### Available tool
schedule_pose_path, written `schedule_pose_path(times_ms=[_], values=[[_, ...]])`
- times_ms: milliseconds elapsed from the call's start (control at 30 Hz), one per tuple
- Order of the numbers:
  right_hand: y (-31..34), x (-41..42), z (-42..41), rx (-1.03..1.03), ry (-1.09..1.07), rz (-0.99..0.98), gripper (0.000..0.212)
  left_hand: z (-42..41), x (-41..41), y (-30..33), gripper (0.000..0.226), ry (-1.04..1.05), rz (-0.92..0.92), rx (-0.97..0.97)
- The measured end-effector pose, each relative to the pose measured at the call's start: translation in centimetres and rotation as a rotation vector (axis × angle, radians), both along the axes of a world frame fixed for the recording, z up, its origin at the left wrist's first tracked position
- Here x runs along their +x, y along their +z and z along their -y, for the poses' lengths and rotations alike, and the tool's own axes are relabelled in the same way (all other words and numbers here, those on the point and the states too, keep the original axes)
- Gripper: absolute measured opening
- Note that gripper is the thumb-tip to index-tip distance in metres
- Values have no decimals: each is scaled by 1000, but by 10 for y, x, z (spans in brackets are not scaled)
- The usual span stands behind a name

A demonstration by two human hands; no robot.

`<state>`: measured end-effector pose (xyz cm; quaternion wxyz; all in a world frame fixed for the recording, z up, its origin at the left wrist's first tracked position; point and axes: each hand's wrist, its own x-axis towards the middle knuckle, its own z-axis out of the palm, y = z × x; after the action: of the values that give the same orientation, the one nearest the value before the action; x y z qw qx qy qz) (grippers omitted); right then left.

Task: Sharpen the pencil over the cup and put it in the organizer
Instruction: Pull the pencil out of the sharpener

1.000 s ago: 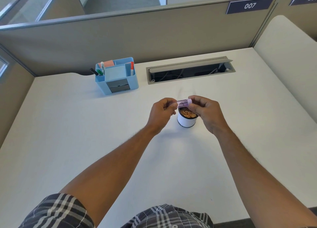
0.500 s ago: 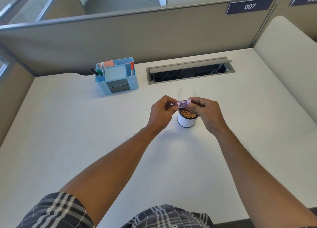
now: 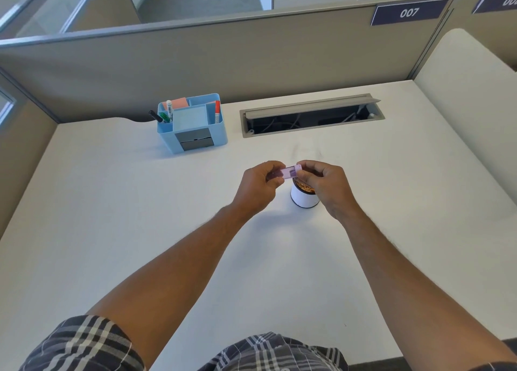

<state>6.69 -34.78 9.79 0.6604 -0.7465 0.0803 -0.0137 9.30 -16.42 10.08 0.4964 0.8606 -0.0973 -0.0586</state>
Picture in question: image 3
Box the white round cup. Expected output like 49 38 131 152
290 178 320 209

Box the person's right forearm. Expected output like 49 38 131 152
334 206 517 368

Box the beige side partition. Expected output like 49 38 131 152
0 68 61 238

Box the beige cubicle partition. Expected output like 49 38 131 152
0 0 517 124

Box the blue sticky note pad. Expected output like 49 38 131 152
172 105 208 132

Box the grey cable tray with lid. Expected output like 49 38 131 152
239 93 385 138

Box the person's right hand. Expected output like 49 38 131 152
296 160 363 223

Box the person's left forearm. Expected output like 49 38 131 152
87 204 267 370

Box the purple partition label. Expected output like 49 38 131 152
371 0 450 27
472 0 517 15

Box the light blue desk organizer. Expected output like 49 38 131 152
157 93 228 154

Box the pink sticky note pad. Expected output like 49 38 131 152
162 97 190 111

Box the person's left hand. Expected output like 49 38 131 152
233 161 287 219

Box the glass railing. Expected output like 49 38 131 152
0 0 102 40

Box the white rounded side panel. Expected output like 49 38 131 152
414 28 517 206

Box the plaid shirt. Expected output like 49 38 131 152
18 315 517 371

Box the small clear purple case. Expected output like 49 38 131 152
267 164 303 180

